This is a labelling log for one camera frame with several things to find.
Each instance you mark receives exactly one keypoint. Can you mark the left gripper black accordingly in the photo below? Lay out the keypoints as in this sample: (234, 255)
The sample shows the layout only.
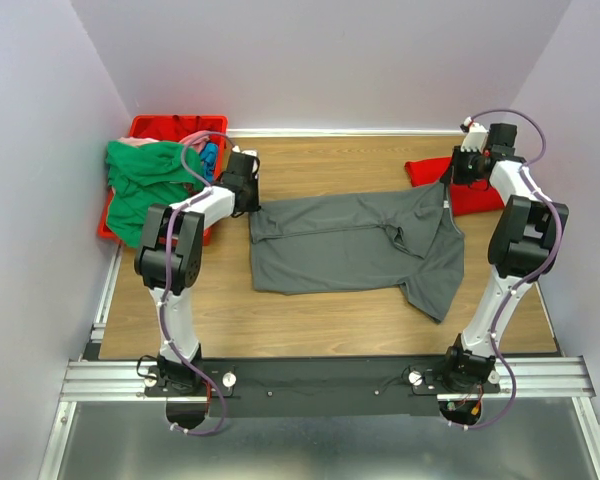
(253, 205)

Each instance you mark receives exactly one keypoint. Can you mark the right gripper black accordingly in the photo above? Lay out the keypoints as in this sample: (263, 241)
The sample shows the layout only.
(457, 155)

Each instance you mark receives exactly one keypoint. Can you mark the grey t shirt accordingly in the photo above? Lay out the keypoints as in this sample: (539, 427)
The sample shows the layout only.
(362, 241)

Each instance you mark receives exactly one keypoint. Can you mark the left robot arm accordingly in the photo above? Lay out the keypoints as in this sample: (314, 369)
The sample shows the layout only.
(169, 258)

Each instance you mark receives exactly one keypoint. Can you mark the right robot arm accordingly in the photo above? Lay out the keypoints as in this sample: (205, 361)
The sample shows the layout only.
(523, 247)

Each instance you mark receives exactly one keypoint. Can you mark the folded red t shirt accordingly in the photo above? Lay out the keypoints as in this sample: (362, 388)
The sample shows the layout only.
(478, 197)

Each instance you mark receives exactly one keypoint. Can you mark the blue t shirt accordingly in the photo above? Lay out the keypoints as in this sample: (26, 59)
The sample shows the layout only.
(208, 158)

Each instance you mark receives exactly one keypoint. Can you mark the pink t shirt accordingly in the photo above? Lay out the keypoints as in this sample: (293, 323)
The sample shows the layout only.
(197, 141)

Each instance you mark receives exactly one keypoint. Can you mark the red plastic bin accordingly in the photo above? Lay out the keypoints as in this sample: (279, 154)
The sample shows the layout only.
(170, 128)

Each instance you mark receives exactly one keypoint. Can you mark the green t shirt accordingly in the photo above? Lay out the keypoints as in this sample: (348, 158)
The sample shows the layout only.
(139, 177)

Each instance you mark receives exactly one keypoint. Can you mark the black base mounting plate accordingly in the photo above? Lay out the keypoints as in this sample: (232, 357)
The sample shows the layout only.
(232, 388)

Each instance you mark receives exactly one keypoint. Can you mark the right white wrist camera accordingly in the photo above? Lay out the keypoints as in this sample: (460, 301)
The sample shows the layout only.
(475, 136)

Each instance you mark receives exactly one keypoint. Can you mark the aluminium frame rail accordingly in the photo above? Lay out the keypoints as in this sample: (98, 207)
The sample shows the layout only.
(545, 424)

